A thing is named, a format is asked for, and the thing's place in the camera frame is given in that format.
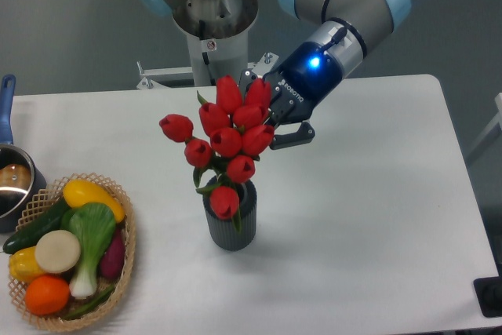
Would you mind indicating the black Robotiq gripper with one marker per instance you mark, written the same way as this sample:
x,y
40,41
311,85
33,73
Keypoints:
x,y
298,85

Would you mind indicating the red tulip bouquet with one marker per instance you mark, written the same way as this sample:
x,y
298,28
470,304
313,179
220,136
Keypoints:
x,y
237,135

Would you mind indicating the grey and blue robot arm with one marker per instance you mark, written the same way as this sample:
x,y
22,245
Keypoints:
x,y
347,31

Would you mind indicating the dark grey ribbed vase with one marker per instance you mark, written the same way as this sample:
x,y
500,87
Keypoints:
x,y
233,235

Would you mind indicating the yellow squash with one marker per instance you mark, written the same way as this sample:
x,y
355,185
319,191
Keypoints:
x,y
79,192

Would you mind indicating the green bok choy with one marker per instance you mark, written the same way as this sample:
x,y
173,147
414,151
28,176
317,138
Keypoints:
x,y
93,225

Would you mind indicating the white furniture piece at right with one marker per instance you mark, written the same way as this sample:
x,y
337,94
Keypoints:
x,y
487,136

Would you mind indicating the purple sweet potato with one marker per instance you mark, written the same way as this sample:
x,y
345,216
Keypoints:
x,y
111,264

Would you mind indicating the woven wicker basket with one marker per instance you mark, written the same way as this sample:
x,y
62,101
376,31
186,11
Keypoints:
x,y
41,202

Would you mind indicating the dark green cucumber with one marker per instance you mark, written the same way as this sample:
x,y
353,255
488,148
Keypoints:
x,y
31,233

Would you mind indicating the green chili pepper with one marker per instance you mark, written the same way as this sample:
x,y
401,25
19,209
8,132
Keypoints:
x,y
90,306

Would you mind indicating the beige round disc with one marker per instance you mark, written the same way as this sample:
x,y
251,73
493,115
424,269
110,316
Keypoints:
x,y
57,251

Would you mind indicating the black device at table edge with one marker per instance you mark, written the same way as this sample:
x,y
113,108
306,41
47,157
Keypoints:
x,y
488,292

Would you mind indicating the orange fruit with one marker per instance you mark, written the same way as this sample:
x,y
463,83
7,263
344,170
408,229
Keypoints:
x,y
46,295

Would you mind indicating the yellow bell pepper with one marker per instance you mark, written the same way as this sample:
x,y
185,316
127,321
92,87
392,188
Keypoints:
x,y
24,267

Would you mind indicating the white metal base frame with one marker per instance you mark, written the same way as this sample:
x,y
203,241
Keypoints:
x,y
183,76

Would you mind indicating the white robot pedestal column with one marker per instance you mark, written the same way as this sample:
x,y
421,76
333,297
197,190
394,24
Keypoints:
x,y
217,36

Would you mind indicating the blue handled saucepan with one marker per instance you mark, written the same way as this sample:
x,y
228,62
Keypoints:
x,y
20,178

